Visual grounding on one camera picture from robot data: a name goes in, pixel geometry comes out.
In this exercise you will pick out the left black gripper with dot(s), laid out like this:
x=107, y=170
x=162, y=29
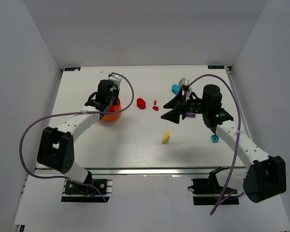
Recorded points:
x=112, y=97

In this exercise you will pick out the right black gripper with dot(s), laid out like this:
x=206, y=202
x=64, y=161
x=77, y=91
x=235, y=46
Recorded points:
x=182, y=106

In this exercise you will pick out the red rounded lego brick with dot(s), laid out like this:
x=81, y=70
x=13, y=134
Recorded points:
x=141, y=104

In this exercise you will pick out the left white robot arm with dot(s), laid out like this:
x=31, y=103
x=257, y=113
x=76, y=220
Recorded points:
x=56, y=150

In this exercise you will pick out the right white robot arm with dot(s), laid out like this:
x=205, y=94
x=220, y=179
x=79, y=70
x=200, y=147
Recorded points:
x=265, y=175

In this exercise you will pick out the purple lego plate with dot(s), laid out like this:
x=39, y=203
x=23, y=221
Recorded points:
x=191, y=115

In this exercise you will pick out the red lego slope piece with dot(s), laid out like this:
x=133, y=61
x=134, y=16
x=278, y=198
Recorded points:
x=155, y=108

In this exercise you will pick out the cyan rounded lego brick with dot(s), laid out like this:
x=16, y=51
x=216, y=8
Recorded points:
x=175, y=89

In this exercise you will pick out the orange round divided container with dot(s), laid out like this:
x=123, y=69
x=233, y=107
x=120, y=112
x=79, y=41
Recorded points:
x=115, y=114

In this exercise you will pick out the left blue corner label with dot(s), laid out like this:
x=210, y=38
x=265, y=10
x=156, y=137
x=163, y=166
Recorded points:
x=72, y=69

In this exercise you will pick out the blue corner label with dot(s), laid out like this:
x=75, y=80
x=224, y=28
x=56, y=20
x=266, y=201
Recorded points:
x=72, y=69
x=215, y=67

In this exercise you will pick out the blue square lego brick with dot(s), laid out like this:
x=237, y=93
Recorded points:
x=214, y=138

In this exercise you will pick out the right blue corner label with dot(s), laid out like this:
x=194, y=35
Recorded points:
x=215, y=67

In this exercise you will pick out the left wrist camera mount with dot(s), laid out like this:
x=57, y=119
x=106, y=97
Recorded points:
x=115, y=78

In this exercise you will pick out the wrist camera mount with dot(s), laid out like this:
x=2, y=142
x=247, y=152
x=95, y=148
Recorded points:
x=184, y=85
x=115, y=78

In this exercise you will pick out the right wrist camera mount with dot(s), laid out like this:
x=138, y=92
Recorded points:
x=184, y=85

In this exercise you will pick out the aluminium table front rail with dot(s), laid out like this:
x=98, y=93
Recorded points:
x=152, y=171

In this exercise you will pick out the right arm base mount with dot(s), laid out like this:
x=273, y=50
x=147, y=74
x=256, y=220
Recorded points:
x=206, y=191

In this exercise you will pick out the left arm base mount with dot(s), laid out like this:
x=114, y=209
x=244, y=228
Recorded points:
x=75, y=193

